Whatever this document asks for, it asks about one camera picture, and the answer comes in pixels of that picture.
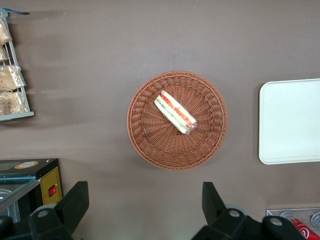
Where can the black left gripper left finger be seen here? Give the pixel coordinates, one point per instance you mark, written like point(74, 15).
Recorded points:
point(72, 205)

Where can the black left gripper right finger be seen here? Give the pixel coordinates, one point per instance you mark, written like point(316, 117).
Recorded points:
point(215, 212)

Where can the triangle sandwich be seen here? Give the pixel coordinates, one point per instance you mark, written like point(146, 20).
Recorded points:
point(175, 111)

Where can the round brown wicker basket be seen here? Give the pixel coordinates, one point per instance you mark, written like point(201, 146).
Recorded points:
point(200, 150)

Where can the cream plastic tray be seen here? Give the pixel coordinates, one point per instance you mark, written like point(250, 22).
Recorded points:
point(290, 120)

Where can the tray of packaged snacks right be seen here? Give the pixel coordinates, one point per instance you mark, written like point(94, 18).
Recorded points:
point(18, 75)

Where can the black food warmer cabinet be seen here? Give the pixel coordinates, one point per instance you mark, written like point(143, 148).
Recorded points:
point(47, 175)

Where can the clear acrylic bottle rack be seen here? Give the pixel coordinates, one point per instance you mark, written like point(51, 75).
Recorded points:
point(275, 212)

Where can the red cola bottle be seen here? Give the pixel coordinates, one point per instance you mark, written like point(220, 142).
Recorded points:
point(306, 231)

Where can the clear bag of crackers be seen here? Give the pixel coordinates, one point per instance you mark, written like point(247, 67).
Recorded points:
point(2, 53)
point(10, 76)
point(3, 32)
point(12, 102)

